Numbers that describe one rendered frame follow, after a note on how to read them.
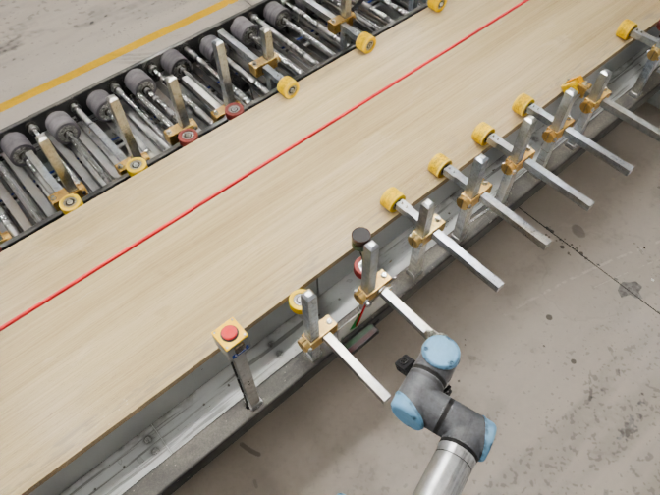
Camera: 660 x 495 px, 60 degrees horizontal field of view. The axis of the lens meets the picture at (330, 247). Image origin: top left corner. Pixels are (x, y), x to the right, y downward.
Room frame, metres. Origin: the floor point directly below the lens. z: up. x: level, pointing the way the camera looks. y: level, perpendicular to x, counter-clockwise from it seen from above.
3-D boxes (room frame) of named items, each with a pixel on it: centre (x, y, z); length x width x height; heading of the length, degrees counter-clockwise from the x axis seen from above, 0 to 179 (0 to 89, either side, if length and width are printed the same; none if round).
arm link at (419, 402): (0.46, -0.21, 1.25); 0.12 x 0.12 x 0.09; 56
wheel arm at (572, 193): (1.44, -0.77, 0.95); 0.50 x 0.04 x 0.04; 40
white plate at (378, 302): (0.94, -0.12, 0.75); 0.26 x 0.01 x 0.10; 130
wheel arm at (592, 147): (1.61, -0.96, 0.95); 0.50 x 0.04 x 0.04; 40
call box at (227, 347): (0.65, 0.26, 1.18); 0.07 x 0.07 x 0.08; 40
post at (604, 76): (1.79, -1.08, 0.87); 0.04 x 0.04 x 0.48; 40
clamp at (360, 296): (1.00, -0.14, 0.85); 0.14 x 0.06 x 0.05; 130
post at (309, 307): (0.82, 0.06, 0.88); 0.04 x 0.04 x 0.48; 40
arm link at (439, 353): (0.56, -0.26, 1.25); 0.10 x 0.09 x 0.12; 146
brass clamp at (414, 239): (1.16, -0.33, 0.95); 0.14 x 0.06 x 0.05; 130
